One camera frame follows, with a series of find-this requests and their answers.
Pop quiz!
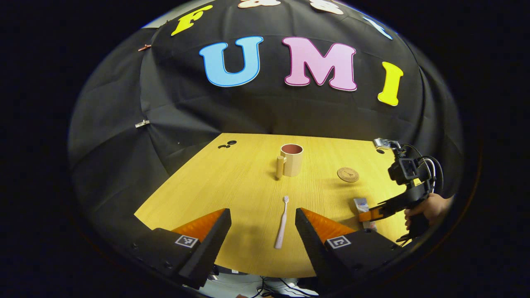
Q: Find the black cable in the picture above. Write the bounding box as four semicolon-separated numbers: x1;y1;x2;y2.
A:
248;276;319;298

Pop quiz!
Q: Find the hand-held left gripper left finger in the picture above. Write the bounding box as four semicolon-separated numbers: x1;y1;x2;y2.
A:
132;208;232;289

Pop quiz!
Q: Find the round brown coaster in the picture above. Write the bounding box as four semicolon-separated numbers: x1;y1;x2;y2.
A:
337;167;360;183

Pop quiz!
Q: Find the white toothpaste tube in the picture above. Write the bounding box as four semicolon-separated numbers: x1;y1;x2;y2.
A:
353;197;378;231

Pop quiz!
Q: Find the wooden desktop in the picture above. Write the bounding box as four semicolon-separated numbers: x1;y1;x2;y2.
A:
134;132;419;279

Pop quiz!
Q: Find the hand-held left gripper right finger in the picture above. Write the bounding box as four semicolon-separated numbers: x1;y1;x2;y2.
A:
294;207;400;291

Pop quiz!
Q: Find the black backdrop cloth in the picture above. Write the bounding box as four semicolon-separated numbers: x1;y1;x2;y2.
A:
67;0;463;257

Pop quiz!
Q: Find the beige cup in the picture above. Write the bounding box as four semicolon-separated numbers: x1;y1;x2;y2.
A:
276;143;304;181

